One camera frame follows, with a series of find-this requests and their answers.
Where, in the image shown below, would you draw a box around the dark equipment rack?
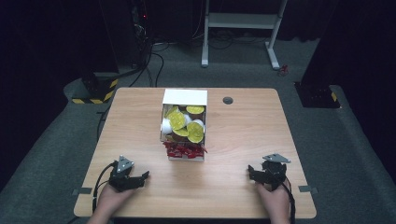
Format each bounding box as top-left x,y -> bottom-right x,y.
130,0 -> 154,68

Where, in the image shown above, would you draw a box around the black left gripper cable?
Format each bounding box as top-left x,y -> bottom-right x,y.
92,161 -> 120,216

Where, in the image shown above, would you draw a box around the person's left hand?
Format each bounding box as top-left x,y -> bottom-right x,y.
92,182 -> 138,218

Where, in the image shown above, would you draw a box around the pile of yellow-lidded capsules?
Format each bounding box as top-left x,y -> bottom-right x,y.
161,105 -> 206,145

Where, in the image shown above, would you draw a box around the black stand base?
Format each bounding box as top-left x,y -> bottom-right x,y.
293,80 -> 341,109

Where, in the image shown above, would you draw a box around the grey tape piece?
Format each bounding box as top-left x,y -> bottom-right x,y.
297,185 -> 319,195
71,187 -> 93,196

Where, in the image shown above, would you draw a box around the white cardboard box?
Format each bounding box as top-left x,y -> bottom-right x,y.
160,88 -> 209,162

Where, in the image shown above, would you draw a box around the white metal stand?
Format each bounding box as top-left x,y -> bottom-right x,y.
201,0 -> 289,71

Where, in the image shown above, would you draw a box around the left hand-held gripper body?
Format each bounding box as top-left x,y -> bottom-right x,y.
107,154 -> 146,192

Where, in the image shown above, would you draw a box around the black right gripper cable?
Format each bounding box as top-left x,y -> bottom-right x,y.
281,176 -> 297,224

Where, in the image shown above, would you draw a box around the person's right hand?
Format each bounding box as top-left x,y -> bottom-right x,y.
256,181 -> 291,218

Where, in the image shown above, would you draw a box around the black floor cables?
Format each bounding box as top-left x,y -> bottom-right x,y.
128,40 -> 171,89

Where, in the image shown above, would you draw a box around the yellow-black striped stand base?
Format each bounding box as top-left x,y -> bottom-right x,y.
71,72 -> 120,105

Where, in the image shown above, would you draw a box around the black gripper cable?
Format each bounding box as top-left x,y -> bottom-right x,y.
281,176 -> 297,224
92,161 -> 120,216

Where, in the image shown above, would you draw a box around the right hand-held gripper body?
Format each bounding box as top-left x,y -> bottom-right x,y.
257,153 -> 292,191

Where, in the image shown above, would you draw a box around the small red object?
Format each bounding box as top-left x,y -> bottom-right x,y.
277,63 -> 290,77

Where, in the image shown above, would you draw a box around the black floor cable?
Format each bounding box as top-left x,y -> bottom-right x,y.
95,105 -> 112,142

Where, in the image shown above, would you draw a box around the pile of red packets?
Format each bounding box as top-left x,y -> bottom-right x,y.
163,141 -> 208,160

